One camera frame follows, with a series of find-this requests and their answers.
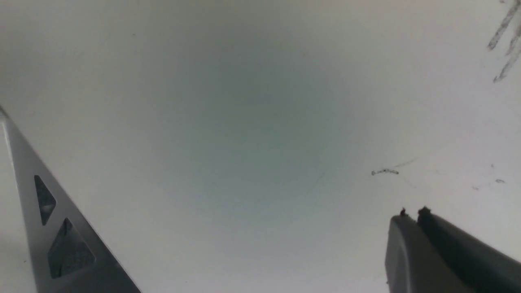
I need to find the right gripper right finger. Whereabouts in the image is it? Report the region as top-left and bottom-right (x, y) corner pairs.
(385, 207), (521, 293)

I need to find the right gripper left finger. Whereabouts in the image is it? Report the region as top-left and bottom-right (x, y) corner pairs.
(1, 113), (140, 293)

